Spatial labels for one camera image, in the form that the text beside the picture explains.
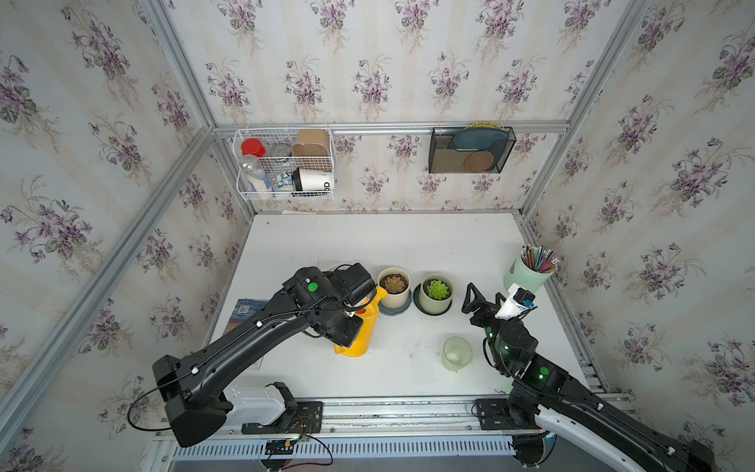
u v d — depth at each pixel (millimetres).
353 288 507
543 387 546
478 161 966
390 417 748
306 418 720
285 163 931
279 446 712
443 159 954
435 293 864
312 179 931
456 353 820
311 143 882
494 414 732
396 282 886
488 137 902
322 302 432
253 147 924
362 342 697
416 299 930
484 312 661
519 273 874
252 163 843
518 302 622
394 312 916
